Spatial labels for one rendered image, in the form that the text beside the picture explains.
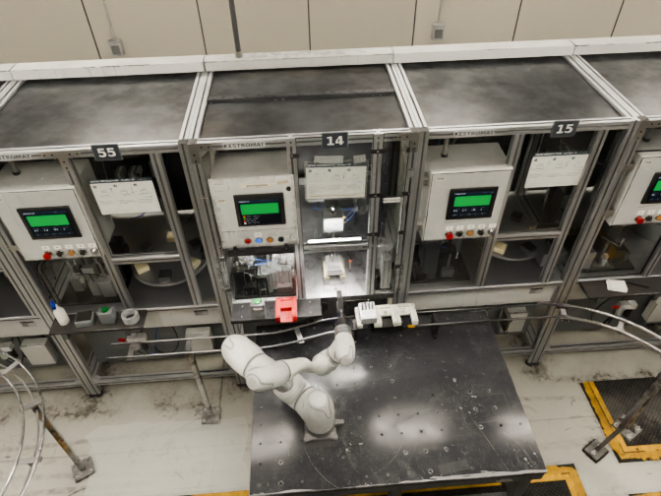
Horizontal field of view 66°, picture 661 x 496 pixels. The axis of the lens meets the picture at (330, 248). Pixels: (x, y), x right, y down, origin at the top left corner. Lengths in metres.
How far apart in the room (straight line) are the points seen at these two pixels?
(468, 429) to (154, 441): 2.07
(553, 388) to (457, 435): 1.34
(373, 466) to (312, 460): 0.31
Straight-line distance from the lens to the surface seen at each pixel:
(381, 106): 2.74
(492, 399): 3.12
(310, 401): 2.68
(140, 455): 3.83
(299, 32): 6.03
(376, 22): 6.07
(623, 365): 4.48
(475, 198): 2.77
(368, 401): 3.00
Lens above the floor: 3.26
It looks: 43 degrees down
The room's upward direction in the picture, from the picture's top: 1 degrees counter-clockwise
